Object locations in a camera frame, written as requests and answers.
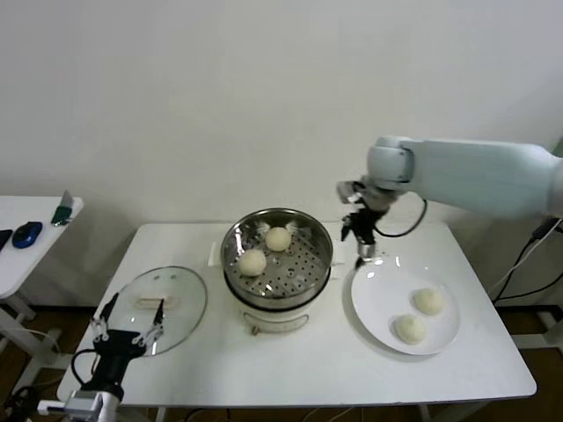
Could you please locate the black floor cable bundle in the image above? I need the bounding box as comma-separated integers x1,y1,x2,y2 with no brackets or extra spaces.
7,384,43,422

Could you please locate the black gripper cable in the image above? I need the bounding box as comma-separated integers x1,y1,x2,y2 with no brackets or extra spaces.
372,198,428,238
71,349,101,393

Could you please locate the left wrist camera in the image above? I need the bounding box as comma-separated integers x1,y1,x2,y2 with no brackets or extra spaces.
37,399,68,415

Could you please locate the round glass pot lid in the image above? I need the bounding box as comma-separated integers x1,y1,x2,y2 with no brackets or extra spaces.
105,266,208,357

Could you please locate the white steamed baozi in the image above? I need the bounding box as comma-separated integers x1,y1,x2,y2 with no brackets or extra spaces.
238,249,267,278
392,314,428,345
412,287,445,317
265,227,292,252

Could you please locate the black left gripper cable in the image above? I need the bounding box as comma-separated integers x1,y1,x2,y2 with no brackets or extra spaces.
71,349,101,393

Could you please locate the white side table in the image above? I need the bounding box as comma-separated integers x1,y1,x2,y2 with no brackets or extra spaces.
0,195,84,353

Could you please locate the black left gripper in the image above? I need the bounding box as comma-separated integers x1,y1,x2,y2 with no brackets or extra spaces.
91,292,167,396

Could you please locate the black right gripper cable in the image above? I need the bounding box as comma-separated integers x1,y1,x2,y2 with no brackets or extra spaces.
372,198,428,238

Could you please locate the perforated stainless steel steamer basket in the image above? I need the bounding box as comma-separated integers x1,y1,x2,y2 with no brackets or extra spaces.
219,208,334,311

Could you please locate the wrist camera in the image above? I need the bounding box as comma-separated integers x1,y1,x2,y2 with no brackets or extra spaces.
37,399,68,415
336,178,362,204

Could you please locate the white wall cable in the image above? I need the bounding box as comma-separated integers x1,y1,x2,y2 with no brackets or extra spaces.
487,236,543,300

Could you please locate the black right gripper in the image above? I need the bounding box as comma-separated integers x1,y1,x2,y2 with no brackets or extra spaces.
340,209,384,271

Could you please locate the white floor cable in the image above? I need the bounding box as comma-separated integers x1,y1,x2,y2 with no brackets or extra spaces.
19,327,62,353

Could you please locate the large white round plate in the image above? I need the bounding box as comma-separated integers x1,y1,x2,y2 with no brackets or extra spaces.
350,256,462,356

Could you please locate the white shelf desk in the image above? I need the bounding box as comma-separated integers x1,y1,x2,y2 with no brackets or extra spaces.
509,302,563,351

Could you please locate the white electric cooker base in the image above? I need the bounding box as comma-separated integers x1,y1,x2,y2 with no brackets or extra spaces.
207,239,347,338

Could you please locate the thin black wall cable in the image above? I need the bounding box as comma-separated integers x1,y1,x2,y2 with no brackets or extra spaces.
492,270,563,304

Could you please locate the black power cable with plug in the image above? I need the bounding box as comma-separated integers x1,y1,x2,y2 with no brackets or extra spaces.
490,215,563,307

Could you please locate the green handled scraper tool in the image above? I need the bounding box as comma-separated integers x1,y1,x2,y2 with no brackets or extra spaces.
49,189,75,228

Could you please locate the blue computer mouse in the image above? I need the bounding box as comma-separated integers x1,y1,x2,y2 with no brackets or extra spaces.
11,222,43,250

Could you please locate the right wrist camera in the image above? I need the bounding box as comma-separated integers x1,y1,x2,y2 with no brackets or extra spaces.
336,178,362,204

